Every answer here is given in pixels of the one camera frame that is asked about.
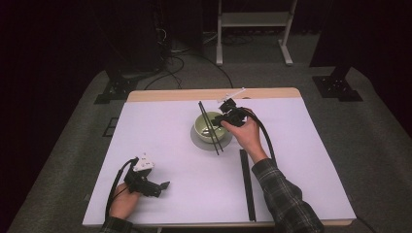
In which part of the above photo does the hand-held gripper black cable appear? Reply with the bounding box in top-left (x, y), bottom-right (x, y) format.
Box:
top-left (104, 157), bottom-right (140, 221)
top-left (245, 108), bottom-right (279, 167)

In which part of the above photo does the left hand-held gripper black cable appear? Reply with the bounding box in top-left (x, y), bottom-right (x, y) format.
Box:
top-left (104, 157), bottom-right (140, 221)

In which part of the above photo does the black metal stand base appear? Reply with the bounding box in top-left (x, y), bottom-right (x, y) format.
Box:
top-left (93, 68), bottom-right (139, 106)
top-left (312, 63), bottom-right (364, 103)

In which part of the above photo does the person's left hand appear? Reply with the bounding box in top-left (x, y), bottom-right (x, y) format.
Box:
top-left (108, 183), bottom-right (142, 220)

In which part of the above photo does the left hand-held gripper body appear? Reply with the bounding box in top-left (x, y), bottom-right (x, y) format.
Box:
top-left (123, 152), bottom-right (162, 197)

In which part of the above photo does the black floor cable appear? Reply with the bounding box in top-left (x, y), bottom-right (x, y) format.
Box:
top-left (143, 55), bottom-right (187, 91)
top-left (193, 53), bottom-right (235, 89)

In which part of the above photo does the right hand-held gripper black cable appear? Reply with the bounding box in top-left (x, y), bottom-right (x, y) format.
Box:
top-left (245, 108), bottom-right (279, 167)

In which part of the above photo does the white metal stand frame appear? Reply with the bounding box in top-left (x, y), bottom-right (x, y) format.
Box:
top-left (215, 0), bottom-right (298, 67)

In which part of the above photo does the long black grooved bar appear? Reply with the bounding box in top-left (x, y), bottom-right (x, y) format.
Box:
top-left (239, 149), bottom-right (258, 223)

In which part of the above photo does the black chopstick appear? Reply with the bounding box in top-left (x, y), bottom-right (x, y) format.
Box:
top-left (197, 100), bottom-right (221, 156)
top-left (200, 100), bottom-right (224, 153)

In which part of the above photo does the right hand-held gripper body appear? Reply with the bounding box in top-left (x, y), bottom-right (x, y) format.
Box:
top-left (218, 86), bottom-right (249, 128)

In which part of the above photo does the person's right hand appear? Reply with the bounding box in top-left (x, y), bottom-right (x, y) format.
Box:
top-left (221, 108), bottom-right (270, 165)

